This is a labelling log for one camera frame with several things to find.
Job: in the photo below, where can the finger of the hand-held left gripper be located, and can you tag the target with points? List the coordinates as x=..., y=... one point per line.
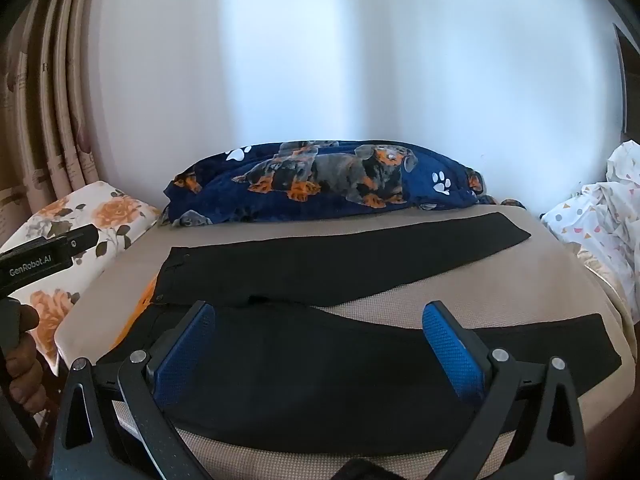
x=80, y=242

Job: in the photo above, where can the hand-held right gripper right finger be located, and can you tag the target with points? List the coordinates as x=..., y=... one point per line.
x=450, y=355

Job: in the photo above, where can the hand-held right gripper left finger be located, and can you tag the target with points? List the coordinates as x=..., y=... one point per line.
x=187, y=350

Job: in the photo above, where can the black pants with orange lining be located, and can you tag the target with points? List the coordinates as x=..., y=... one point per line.
x=350, y=260

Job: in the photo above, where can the person's left hand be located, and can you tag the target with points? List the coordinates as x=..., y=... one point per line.
x=25, y=360

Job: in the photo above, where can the floral white pillow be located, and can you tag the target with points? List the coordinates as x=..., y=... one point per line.
x=105, y=220

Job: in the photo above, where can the brown patterned curtain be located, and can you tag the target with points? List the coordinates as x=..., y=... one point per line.
x=45, y=110

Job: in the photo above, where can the white dotted sheet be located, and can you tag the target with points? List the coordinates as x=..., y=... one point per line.
x=600, y=225

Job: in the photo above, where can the blue dog print blanket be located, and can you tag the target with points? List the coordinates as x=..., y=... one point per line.
x=330, y=185

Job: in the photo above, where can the dark wooden frame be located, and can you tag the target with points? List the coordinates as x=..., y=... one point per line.
x=629, y=85

